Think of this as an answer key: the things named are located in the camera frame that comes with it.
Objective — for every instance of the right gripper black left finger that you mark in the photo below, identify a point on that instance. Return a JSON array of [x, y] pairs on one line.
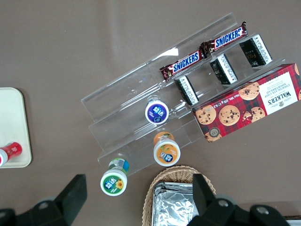
[[70, 200]]

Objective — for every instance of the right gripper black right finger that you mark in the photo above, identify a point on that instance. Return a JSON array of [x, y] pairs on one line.
[[204, 197]]

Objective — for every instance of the light wicker basket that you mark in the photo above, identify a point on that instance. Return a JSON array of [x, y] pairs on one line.
[[174, 173]]

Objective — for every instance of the cream plastic tray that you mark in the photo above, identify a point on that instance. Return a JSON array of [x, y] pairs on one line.
[[13, 117]]

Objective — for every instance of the aluminium foil container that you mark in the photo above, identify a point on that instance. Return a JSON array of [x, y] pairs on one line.
[[174, 204]]

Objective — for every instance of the green gum bottle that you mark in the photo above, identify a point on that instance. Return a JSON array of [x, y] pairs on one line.
[[114, 182]]

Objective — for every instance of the orange gum bottle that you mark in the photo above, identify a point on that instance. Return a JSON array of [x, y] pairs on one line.
[[166, 153]]

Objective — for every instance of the white rectangular snack bin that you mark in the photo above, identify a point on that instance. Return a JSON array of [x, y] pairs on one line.
[[295, 223]]

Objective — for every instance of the purple gum bottle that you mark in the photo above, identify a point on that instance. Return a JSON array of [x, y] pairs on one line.
[[156, 112]]

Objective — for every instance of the red Walkers shortbread box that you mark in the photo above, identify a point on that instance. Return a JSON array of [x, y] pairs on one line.
[[247, 103]]

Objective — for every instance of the clear acrylic stepped shelf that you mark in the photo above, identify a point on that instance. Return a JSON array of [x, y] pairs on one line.
[[122, 110]]

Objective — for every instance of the small black white box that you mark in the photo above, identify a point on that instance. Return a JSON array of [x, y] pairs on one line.
[[187, 90], [255, 52], [223, 69]]

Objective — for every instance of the Snickers chocolate bar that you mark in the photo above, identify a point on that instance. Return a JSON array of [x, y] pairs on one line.
[[185, 62], [227, 38]]

